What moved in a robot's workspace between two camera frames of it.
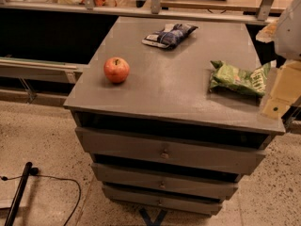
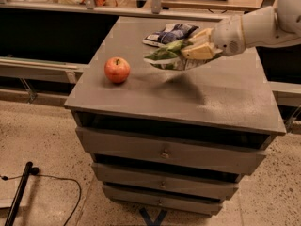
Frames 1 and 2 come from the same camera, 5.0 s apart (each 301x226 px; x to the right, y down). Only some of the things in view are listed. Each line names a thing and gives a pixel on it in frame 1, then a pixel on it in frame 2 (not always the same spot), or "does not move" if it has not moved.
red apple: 116,70 does not move
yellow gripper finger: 285,90 → 228,34
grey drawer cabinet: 155,137 does not move
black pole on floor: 13,209 does not move
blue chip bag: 171,35 does not move
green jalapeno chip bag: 252,82 → 170,57
